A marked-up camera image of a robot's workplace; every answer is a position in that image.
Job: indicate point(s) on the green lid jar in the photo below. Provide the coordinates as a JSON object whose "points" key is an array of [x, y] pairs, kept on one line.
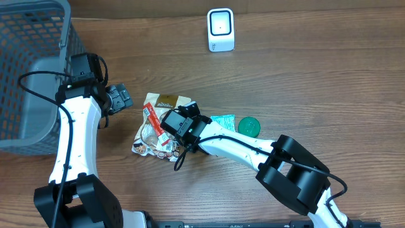
{"points": [[249, 126]]}

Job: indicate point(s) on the red white snack packet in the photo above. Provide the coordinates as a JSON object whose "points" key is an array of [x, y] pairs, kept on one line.
{"points": [[151, 139]]}

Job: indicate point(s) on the teal snack packet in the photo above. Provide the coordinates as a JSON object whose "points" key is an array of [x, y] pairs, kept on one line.
{"points": [[226, 121]]}

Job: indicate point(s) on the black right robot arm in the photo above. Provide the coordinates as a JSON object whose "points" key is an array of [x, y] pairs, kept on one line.
{"points": [[287, 170]]}

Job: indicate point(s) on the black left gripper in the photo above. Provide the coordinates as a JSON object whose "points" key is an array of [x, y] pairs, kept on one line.
{"points": [[119, 98]]}

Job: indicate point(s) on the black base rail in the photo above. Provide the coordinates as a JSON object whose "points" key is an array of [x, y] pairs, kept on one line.
{"points": [[291, 224]]}

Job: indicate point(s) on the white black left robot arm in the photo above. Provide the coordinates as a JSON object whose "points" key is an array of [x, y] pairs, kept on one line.
{"points": [[75, 196]]}

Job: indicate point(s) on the grey plastic mesh basket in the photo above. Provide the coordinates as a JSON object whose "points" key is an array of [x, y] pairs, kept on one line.
{"points": [[37, 43]]}

